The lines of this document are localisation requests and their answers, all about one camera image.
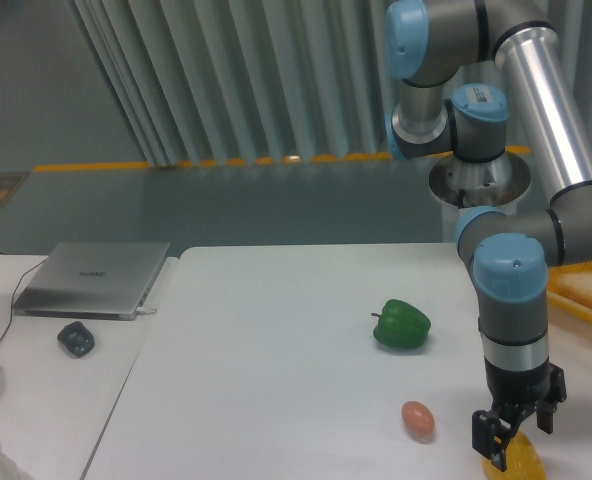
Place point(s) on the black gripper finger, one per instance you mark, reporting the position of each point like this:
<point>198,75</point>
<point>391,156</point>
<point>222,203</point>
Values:
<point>491,435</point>
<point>545,411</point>

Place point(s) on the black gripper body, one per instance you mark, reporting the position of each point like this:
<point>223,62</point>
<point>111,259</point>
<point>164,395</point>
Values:
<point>514,392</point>

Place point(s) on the yellow bell pepper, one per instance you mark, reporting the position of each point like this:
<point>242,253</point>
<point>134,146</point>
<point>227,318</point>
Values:
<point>523,462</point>

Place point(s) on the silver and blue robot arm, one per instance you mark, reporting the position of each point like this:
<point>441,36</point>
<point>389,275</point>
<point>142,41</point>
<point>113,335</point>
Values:
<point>464,67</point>

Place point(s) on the yellow woven basket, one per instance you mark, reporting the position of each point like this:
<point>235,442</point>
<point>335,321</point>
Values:
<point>572,217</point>

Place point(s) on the green bell pepper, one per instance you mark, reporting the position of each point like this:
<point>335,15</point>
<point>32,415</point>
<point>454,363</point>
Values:
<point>401,325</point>

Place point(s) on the brown egg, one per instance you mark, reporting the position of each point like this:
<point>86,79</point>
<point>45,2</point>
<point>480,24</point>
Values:
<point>418,420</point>

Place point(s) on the slice of white bread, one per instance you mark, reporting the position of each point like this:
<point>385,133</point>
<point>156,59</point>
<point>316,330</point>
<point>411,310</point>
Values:
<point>576,287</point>

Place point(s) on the small black plastic part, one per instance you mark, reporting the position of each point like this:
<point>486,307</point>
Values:
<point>77,339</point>

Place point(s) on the silver laptop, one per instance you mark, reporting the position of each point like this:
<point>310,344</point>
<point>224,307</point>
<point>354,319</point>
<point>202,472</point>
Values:
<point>95,280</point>

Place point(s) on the grey pleated curtain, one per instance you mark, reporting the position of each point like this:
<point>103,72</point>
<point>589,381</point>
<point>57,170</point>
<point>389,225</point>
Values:
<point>224,82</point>

